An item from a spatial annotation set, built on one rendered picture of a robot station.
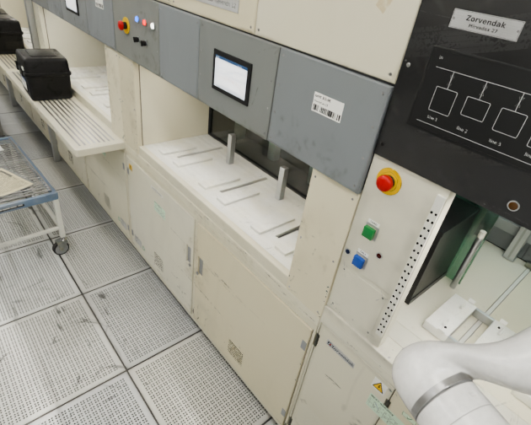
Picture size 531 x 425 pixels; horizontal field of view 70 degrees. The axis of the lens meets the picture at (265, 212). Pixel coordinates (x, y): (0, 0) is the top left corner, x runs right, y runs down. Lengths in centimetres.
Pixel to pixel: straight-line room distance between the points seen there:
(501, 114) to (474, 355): 43
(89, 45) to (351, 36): 277
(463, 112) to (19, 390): 204
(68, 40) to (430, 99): 297
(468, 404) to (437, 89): 57
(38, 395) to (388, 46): 195
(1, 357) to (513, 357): 214
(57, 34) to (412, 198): 297
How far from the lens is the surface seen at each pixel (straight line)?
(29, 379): 221
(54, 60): 289
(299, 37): 109
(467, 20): 85
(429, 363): 63
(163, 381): 207
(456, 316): 138
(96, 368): 216
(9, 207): 250
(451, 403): 61
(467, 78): 85
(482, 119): 84
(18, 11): 492
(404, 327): 130
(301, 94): 108
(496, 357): 62
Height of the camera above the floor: 175
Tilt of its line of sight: 33 degrees down
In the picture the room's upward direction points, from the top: 9 degrees clockwise
